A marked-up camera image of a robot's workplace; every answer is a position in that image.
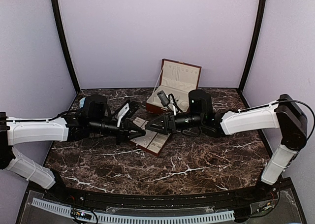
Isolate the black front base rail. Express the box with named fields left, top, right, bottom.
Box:
left=46, top=182, right=281, bottom=210

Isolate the white slotted cable duct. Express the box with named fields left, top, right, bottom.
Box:
left=31, top=198, right=235, bottom=224

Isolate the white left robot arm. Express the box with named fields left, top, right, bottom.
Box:
left=0, top=95, right=146, bottom=202

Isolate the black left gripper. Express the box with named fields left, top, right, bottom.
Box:
left=89, top=118, right=146, bottom=146

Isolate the black corner frame post right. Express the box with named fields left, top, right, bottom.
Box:
left=238, top=0, right=266, bottom=94

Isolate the black corner frame post left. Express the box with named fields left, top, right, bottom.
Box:
left=51, top=0, right=81, bottom=93

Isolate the light blue ceramic mug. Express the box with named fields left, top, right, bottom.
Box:
left=79, top=97, right=86, bottom=108

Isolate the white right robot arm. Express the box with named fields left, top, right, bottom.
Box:
left=145, top=90, right=310, bottom=201

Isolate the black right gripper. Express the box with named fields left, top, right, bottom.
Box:
left=145, top=112, right=204, bottom=135

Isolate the red jewelry tray insert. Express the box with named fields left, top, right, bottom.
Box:
left=130, top=117, right=170, bottom=157

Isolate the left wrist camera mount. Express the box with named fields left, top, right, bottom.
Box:
left=113, top=99, right=140, bottom=127

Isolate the black corner frame post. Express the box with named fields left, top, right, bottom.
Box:
left=238, top=0, right=266, bottom=94
left=51, top=0, right=81, bottom=93

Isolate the red open jewelry box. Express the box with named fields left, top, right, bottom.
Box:
left=146, top=59, right=202, bottom=114

